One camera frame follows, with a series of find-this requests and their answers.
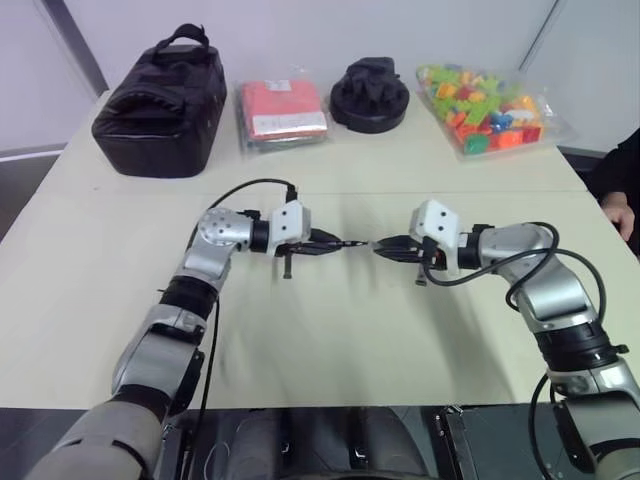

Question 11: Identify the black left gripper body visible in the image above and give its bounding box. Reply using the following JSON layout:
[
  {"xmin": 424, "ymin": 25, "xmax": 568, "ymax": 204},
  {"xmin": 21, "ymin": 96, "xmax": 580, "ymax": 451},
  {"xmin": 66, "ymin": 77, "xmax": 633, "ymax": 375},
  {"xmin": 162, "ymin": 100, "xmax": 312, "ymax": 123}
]
[{"xmin": 275, "ymin": 227, "xmax": 327, "ymax": 280}]

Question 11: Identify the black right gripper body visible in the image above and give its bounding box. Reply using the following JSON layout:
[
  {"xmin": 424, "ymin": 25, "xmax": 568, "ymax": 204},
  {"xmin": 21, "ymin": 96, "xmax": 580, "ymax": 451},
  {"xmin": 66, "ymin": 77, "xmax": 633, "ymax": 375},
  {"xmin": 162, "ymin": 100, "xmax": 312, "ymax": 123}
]
[{"xmin": 415, "ymin": 235, "xmax": 450, "ymax": 288}]

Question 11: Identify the bystander bare hand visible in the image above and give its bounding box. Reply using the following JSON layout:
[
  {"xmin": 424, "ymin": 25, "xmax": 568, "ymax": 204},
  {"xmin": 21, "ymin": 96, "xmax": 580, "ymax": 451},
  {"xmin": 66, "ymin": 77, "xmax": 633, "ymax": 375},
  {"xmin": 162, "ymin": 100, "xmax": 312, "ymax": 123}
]
[{"xmin": 603, "ymin": 192, "xmax": 637, "ymax": 242}]

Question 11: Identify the red packet in clear bag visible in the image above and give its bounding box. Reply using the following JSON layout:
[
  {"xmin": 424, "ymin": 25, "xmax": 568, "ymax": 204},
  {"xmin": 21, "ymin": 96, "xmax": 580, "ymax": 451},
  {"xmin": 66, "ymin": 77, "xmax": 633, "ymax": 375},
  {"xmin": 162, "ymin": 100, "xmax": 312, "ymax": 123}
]
[{"xmin": 234, "ymin": 64, "xmax": 335, "ymax": 160}]

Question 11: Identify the black round base with cloth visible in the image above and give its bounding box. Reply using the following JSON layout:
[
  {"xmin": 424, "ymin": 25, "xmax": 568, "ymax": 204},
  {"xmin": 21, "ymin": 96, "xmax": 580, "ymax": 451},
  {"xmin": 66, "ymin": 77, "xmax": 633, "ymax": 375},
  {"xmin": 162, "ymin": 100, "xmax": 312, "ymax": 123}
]
[{"xmin": 328, "ymin": 56, "xmax": 412, "ymax": 134}]

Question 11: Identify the clear bag of colourful blocks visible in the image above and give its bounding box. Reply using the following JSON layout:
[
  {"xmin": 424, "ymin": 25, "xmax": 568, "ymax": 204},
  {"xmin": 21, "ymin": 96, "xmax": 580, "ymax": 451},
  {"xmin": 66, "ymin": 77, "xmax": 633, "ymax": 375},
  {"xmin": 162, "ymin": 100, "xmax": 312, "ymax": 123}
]
[{"xmin": 414, "ymin": 62, "xmax": 581, "ymax": 162}]

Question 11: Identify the bystander black sleeve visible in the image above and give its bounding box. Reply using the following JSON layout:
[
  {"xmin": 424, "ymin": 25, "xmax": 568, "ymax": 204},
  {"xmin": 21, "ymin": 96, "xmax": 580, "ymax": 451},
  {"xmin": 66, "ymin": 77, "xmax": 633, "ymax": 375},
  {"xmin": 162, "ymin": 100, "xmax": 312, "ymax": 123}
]
[{"xmin": 592, "ymin": 127, "xmax": 640, "ymax": 202}]

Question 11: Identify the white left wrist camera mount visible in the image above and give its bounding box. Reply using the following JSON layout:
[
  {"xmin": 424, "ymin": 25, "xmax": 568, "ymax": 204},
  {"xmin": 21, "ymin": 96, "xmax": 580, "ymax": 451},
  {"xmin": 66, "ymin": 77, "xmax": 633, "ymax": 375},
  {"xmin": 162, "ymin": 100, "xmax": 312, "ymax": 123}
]
[{"xmin": 269, "ymin": 199, "xmax": 314, "ymax": 259}]

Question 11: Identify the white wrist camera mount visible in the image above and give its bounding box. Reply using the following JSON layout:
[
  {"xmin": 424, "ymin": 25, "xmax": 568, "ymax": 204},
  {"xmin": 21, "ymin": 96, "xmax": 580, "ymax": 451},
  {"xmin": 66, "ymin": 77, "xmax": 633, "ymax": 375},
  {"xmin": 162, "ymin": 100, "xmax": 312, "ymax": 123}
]
[
  {"xmin": 269, "ymin": 199, "xmax": 314, "ymax": 259},
  {"xmin": 408, "ymin": 199, "xmax": 460, "ymax": 279}
]

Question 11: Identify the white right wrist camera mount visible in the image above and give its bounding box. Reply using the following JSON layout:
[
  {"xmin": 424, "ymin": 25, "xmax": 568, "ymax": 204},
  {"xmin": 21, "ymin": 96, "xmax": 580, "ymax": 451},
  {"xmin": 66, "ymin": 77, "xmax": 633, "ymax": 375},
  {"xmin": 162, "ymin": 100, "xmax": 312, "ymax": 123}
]
[{"xmin": 408, "ymin": 199, "xmax": 460, "ymax": 279}]

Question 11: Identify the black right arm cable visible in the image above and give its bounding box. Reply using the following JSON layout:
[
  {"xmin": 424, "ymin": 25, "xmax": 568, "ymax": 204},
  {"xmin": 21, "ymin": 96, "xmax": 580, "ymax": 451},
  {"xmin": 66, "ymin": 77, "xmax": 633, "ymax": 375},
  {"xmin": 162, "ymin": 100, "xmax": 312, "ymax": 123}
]
[{"xmin": 417, "ymin": 221, "xmax": 601, "ymax": 451}]

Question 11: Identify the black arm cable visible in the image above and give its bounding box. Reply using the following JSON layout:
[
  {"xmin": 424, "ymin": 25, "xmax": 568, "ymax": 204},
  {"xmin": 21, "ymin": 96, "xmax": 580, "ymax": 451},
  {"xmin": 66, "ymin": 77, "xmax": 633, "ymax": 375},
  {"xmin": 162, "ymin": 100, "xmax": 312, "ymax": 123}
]
[
  {"xmin": 417, "ymin": 221, "xmax": 601, "ymax": 451},
  {"xmin": 185, "ymin": 178, "xmax": 301, "ymax": 451}
]

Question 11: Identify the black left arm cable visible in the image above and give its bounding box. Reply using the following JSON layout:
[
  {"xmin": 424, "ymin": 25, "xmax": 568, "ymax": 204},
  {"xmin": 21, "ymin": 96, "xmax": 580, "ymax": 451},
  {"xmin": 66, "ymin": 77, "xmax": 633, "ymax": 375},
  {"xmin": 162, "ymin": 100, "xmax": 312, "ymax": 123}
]
[{"xmin": 185, "ymin": 178, "xmax": 301, "ymax": 451}]

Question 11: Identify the black fabric bag with handle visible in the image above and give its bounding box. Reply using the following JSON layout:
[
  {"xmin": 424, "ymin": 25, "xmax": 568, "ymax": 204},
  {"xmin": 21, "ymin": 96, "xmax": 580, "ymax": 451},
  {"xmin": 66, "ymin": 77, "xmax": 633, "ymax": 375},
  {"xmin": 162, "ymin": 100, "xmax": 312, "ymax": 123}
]
[{"xmin": 91, "ymin": 23, "xmax": 227, "ymax": 179}]

